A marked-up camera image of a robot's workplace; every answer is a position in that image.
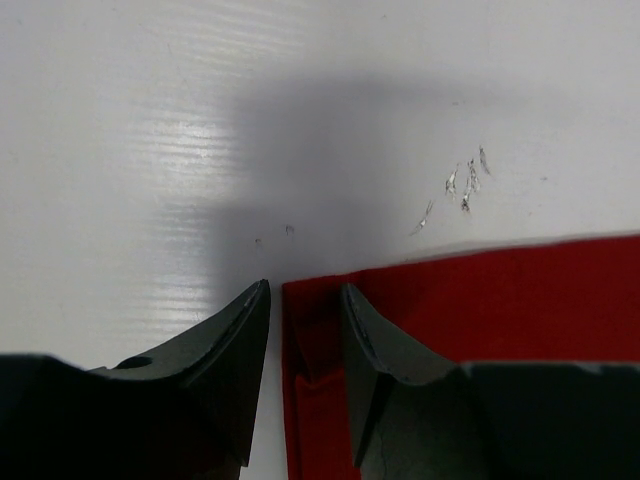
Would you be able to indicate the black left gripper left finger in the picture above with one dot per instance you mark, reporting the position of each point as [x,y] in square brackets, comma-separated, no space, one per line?
[185,409]

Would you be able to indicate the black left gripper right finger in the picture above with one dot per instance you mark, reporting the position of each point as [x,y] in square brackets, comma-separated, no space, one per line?
[416,414]

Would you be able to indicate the red t-shirt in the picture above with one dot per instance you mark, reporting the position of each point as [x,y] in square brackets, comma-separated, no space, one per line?
[569,301]

